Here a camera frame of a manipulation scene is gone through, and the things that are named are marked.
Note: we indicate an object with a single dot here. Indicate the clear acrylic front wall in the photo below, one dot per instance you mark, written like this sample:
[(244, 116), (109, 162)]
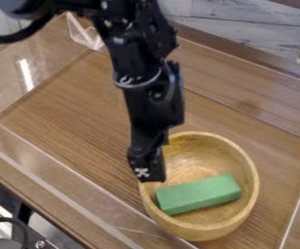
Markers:
[(87, 212)]

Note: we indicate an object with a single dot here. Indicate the brown wooden bowl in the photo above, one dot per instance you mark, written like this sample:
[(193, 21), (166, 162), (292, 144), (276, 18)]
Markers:
[(198, 155)]

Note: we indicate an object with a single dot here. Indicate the clear acrylic corner bracket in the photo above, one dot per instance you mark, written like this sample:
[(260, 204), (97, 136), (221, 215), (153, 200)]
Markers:
[(83, 35)]

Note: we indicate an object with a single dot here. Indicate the black metal table leg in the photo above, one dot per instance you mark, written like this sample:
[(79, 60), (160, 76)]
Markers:
[(22, 215)]

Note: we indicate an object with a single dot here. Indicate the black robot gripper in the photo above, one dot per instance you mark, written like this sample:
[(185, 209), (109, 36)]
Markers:
[(154, 103)]

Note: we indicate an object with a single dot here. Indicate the green rectangular block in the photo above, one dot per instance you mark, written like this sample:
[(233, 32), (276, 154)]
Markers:
[(197, 194)]

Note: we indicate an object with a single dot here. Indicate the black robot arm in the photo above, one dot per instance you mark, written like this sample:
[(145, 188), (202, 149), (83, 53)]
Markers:
[(140, 39)]

